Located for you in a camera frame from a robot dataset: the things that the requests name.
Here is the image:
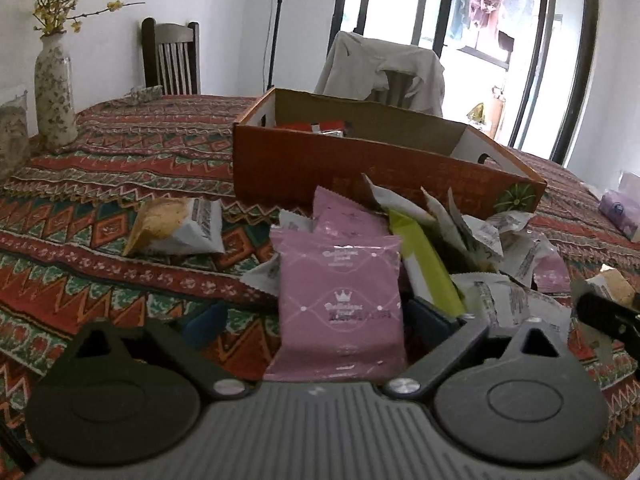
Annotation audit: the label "large pink snack packet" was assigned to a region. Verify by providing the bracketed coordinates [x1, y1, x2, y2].
[262, 230, 408, 383]

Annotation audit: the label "patterned red tablecloth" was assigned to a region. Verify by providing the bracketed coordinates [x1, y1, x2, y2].
[0, 92, 640, 480]

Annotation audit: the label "dark wooden chair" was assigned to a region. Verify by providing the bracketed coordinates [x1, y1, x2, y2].
[141, 17, 202, 97]

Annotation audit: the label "black light stand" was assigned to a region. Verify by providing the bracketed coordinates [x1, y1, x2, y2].
[265, 0, 291, 92]

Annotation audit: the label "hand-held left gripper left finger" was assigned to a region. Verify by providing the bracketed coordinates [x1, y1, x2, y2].
[72, 302, 248, 401]

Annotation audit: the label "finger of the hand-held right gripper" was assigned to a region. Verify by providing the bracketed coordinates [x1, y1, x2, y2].
[570, 280, 640, 376]

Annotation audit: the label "purple tissue pack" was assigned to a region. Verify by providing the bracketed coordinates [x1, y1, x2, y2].
[597, 172, 640, 241]

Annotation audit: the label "yellow white snack packet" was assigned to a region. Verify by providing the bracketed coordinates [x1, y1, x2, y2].
[585, 267, 640, 306]
[122, 196, 226, 258]

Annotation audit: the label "wooden chair under jacket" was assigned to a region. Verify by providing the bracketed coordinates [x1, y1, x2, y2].
[384, 71, 417, 109]

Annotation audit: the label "green snack packet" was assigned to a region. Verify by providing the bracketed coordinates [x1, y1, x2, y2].
[387, 207, 468, 318]

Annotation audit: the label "small pink snack packet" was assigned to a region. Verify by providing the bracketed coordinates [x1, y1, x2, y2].
[312, 186, 396, 238]
[531, 249, 572, 295]

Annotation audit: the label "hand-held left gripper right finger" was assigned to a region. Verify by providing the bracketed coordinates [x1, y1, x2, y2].
[382, 296, 568, 403]

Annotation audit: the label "beige jacket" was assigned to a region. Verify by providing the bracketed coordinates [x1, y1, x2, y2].
[314, 31, 446, 117]

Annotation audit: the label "hanging blue jeans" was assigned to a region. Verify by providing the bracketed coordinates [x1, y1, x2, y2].
[451, 0, 476, 41]

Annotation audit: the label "floral ceramic vase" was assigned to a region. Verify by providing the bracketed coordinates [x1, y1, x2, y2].
[34, 32, 78, 148]

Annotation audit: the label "orange cardboard box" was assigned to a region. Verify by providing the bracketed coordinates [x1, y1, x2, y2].
[232, 87, 548, 221]

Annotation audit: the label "floral jar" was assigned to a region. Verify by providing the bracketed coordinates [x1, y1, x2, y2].
[0, 89, 30, 178]

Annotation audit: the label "hanging orange garment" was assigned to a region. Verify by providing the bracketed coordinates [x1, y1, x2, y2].
[487, 87, 506, 141]

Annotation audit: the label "pile of white wrappers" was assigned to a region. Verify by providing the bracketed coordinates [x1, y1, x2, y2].
[240, 172, 573, 341]

